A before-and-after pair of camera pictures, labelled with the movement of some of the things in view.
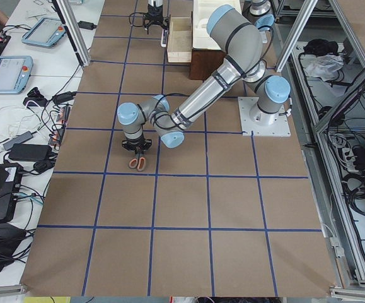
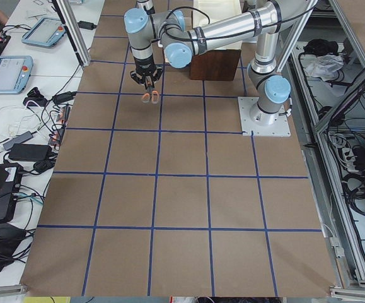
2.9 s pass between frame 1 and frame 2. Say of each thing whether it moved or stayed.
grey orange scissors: moved
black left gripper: moved
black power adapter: stayed
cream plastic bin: stayed
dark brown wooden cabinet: stayed
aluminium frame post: stayed
